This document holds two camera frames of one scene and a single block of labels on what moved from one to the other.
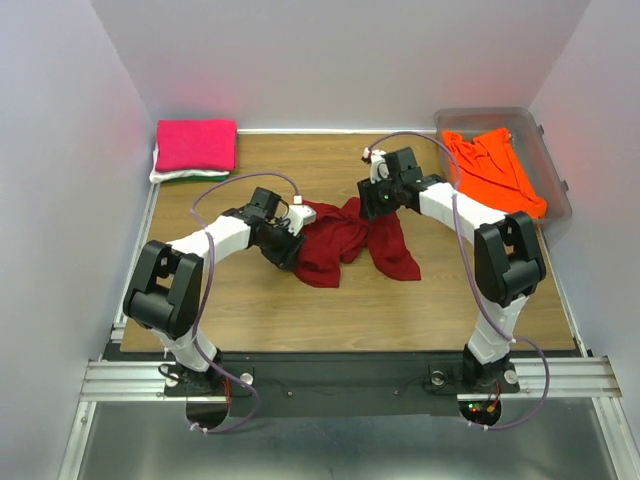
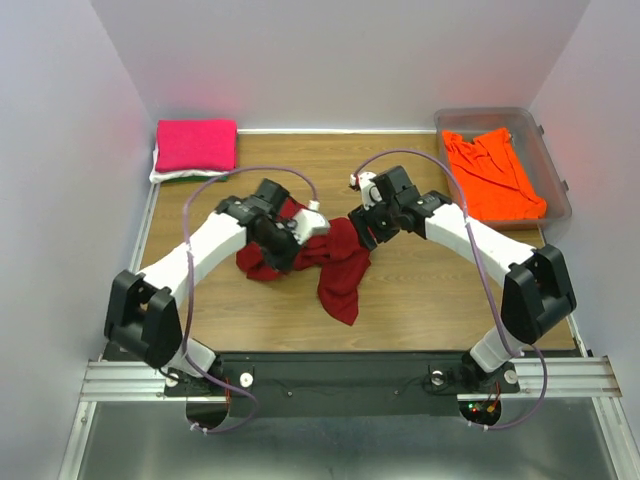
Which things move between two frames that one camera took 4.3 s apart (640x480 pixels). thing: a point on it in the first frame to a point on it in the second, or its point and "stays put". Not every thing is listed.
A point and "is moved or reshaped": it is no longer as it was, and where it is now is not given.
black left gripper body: [278, 244] stays put
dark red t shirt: [343, 234] is moved or reshaped
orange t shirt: [490, 172] stays put
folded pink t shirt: [196, 145] stays put
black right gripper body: [380, 197] to [380, 219]
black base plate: [342, 385] stays put
